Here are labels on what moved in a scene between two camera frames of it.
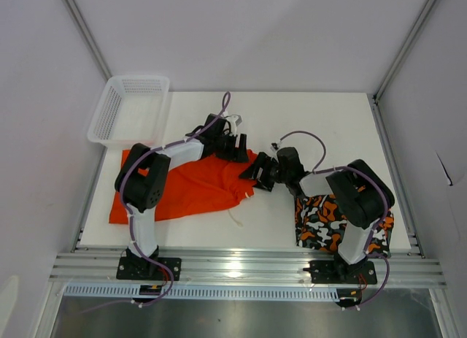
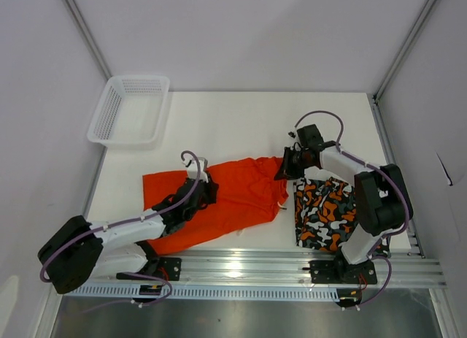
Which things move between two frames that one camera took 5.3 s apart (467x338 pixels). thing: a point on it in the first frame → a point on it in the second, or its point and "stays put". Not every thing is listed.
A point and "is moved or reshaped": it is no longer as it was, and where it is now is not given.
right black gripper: (252, 171) → (287, 171)
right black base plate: (336, 272) stays put
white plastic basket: (132, 109) stays put
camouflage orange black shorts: (319, 223) stays put
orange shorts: (203, 188) is moved or reshaped
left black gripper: (239, 154) → (211, 188)
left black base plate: (140, 268) stays put
